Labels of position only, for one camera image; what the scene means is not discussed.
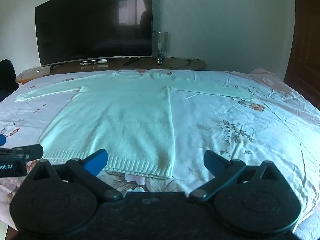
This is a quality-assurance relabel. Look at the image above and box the glass table lamp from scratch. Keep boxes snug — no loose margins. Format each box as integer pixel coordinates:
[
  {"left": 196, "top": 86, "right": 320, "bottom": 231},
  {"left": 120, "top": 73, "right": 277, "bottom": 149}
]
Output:
[{"left": 152, "top": 31, "right": 169, "bottom": 64}]

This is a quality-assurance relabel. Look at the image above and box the black lamp cable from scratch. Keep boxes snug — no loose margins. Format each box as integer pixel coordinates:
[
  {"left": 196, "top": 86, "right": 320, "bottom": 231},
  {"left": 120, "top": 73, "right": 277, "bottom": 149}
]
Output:
[{"left": 162, "top": 56, "right": 202, "bottom": 70}]

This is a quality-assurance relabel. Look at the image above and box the silver set-top box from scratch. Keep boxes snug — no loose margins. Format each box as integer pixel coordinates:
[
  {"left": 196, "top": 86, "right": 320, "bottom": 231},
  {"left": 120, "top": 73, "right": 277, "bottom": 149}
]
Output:
[{"left": 80, "top": 58, "right": 109, "bottom": 66}]

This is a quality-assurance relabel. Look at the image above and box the dark chair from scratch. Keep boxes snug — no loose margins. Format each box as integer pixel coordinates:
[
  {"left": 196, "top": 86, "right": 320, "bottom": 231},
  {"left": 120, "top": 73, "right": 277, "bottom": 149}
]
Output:
[{"left": 0, "top": 59, "right": 20, "bottom": 103}]

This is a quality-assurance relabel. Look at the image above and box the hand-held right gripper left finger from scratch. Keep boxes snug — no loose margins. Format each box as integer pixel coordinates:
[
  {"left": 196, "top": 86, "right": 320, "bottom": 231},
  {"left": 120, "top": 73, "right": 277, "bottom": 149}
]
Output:
[{"left": 24, "top": 149, "right": 123, "bottom": 202}]

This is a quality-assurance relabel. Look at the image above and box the wooden television table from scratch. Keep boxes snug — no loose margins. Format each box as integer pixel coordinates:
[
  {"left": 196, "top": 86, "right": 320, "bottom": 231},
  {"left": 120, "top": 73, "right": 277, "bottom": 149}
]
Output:
[{"left": 15, "top": 56, "right": 207, "bottom": 83}]

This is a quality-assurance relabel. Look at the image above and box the brown wooden door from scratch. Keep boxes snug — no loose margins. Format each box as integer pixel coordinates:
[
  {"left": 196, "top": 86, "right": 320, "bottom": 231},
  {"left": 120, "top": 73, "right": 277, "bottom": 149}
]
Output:
[{"left": 283, "top": 0, "right": 320, "bottom": 101}]

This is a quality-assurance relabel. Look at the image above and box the curved black television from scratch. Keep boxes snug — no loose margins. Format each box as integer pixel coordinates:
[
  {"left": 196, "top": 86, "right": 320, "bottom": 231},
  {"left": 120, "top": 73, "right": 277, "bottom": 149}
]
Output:
[{"left": 35, "top": 0, "right": 154, "bottom": 72}]

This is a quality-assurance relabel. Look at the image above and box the floral bedsheet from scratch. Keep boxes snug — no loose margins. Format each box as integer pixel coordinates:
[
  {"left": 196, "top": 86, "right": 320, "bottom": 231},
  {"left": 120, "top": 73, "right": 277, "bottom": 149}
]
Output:
[{"left": 0, "top": 67, "right": 320, "bottom": 233}]

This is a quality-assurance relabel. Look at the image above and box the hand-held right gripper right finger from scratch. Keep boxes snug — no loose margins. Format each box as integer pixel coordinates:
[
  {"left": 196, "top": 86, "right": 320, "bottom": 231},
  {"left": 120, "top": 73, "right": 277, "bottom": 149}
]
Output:
[{"left": 188, "top": 150, "right": 288, "bottom": 203}]

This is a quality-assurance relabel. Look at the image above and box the white knit sweater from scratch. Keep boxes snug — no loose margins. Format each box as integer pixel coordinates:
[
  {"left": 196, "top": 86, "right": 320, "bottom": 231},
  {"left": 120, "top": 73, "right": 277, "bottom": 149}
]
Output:
[{"left": 15, "top": 71, "right": 256, "bottom": 180}]

